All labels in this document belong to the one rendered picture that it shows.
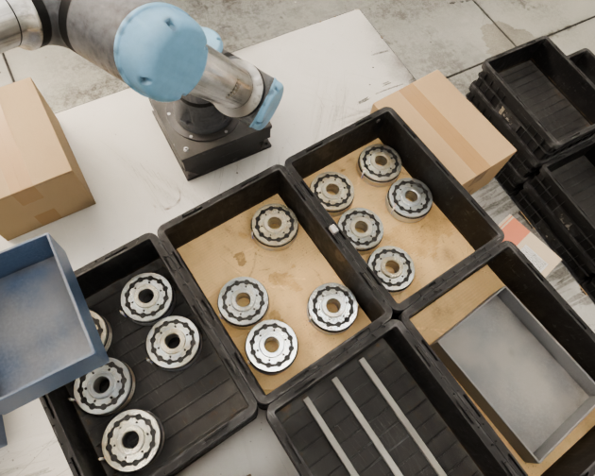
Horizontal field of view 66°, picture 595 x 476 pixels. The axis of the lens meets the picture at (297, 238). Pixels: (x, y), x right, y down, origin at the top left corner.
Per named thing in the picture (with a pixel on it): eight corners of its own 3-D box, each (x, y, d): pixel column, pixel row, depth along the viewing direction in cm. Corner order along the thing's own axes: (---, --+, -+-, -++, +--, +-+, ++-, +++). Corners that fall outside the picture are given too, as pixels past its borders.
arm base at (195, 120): (168, 93, 119) (161, 64, 110) (225, 82, 122) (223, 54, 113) (180, 140, 114) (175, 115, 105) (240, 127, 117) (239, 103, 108)
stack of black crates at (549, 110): (437, 138, 201) (482, 60, 160) (490, 113, 208) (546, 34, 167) (493, 211, 188) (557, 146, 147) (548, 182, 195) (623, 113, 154)
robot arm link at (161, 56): (241, 59, 106) (79, -54, 54) (295, 90, 105) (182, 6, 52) (217, 106, 109) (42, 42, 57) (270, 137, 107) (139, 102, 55)
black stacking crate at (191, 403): (32, 325, 93) (2, 311, 82) (164, 252, 101) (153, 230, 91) (118, 512, 81) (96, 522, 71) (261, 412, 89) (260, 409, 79)
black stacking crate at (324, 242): (166, 251, 101) (155, 229, 91) (279, 190, 109) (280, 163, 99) (262, 411, 89) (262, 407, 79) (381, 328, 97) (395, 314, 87)
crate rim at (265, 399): (156, 233, 92) (153, 229, 90) (280, 167, 100) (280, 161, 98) (262, 409, 80) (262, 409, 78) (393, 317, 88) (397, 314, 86)
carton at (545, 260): (545, 269, 117) (562, 259, 111) (517, 299, 114) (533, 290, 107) (496, 226, 122) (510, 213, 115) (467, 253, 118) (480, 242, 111)
